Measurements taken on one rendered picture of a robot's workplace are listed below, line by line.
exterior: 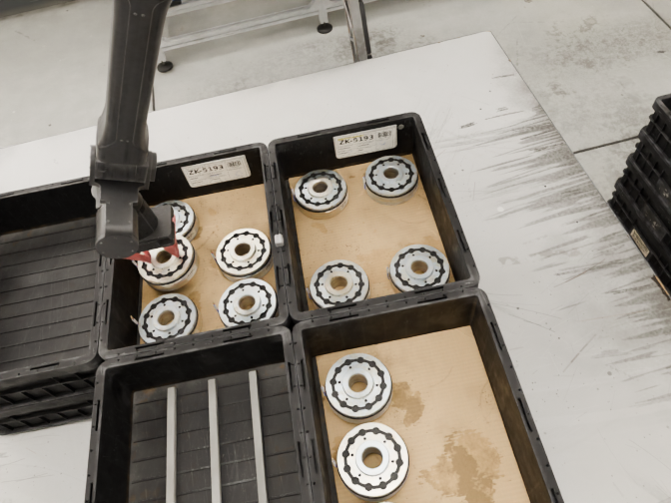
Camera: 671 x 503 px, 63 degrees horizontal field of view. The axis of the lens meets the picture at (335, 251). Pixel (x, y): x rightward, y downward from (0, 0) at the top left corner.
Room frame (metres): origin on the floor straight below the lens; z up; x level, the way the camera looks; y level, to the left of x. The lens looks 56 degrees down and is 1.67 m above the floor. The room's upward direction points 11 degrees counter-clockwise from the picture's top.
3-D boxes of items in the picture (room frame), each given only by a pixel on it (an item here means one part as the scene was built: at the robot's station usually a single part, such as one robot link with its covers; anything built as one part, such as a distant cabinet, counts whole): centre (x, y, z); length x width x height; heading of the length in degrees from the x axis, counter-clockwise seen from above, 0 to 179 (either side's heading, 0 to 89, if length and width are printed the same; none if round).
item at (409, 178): (0.70, -0.14, 0.86); 0.10 x 0.10 x 0.01
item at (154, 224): (0.58, 0.30, 1.01); 0.10 x 0.07 x 0.07; 90
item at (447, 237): (0.59, -0.06, 0.87); 0.40 x 0.30 x 0.11; 0
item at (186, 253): (0.59, 0.30, 0.89); 0.10 x 0.10 x 0.01
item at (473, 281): (0.59, -0.06, 0.92); 0.40 x 0.30 x 0.02; 0
